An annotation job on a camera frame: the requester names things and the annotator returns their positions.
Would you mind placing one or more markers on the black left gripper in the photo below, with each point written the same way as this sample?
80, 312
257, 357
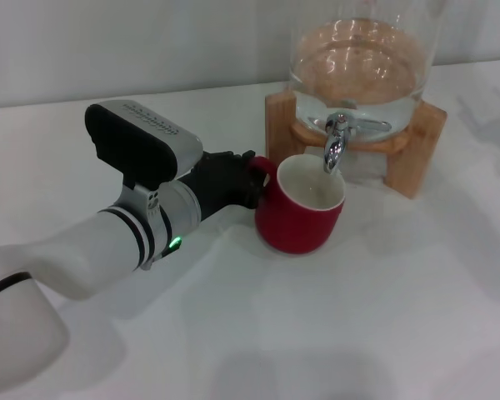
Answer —
218, 183

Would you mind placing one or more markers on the red ceramic cup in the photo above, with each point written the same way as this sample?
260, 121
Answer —
300, 227

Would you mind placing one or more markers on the chrome faucet with lever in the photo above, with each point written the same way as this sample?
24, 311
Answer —
334, 150

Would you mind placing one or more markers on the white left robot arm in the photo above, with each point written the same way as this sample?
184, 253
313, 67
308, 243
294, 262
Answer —
87, 254

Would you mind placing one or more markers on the wooden dispenser stand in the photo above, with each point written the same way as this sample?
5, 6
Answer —
280, 133

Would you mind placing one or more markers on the glass water dispenser jar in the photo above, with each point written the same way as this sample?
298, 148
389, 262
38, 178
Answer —
358, 62

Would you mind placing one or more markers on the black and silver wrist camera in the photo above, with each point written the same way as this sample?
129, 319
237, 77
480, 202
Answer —
137, 137

